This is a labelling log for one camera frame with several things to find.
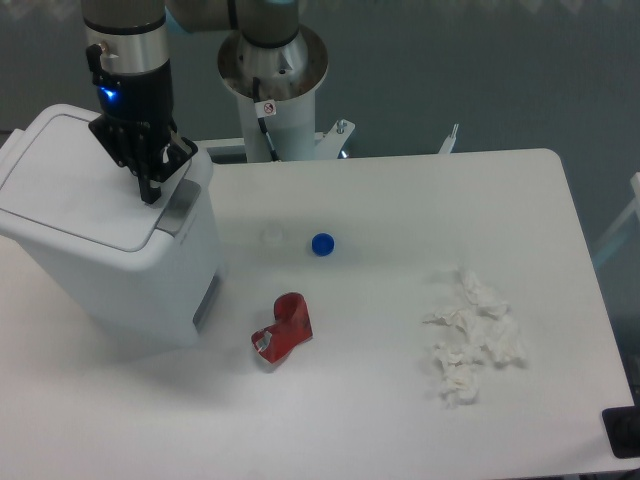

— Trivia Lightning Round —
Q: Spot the white table bracket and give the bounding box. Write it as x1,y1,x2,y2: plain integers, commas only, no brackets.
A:
438,123,459,155
314,118,356,160

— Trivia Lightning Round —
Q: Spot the black device at edge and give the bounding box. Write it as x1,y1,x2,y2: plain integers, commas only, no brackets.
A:
602,406,639,459

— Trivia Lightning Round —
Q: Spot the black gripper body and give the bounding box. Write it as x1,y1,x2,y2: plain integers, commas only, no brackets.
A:
85,44,174,125

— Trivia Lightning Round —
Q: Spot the white trash can body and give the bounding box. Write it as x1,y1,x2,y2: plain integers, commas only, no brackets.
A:
3,153,221,346

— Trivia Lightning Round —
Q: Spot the white trash can lid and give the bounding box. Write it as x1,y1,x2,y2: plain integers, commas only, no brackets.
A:
1,104,189,252

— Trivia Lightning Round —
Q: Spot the blue bottle cap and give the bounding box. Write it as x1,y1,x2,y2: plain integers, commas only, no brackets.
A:
311,232,335,257

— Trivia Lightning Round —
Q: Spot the white table bracket right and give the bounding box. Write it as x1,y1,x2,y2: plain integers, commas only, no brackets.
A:
438,123,459,155

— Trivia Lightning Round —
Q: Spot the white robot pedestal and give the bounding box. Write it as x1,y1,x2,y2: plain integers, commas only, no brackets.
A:
217,25,328,163

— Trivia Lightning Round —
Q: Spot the crushed red can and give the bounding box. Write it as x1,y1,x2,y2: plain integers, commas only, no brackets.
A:
251,292,313,373

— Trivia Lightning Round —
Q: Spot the crumpled white tissue paper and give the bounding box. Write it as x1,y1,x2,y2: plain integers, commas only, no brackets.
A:
422,268,528,408

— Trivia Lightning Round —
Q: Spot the white frame at right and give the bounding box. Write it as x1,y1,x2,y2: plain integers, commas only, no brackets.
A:
591,172,639,271

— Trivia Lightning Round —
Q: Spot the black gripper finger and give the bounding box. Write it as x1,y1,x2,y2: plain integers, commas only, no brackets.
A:
88,115,163,204
149,127,198,183

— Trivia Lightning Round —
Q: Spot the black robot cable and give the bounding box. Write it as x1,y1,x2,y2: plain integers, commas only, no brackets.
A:
252,75,281,162

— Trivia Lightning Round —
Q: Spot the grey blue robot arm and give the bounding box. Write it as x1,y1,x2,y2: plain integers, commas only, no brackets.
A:
81,1,312,204

